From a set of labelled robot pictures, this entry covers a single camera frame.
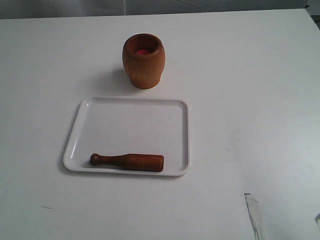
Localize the wooden mortar cup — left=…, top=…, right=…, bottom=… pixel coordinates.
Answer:
left=122, top=33, right=166, bottom=90

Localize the white plastic tray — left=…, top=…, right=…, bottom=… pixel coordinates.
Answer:
left=63, top=97, right=191, bottom=177

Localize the clear tape strip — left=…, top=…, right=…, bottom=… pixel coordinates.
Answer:
left=244, top=193, right=267, bottom=240

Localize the red object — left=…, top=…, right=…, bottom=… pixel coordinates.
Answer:
left=136, top=49, right=150, bottom=55

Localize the wooden pestle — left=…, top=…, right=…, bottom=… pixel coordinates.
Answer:
left=90, top=153, right=165, bottom=172

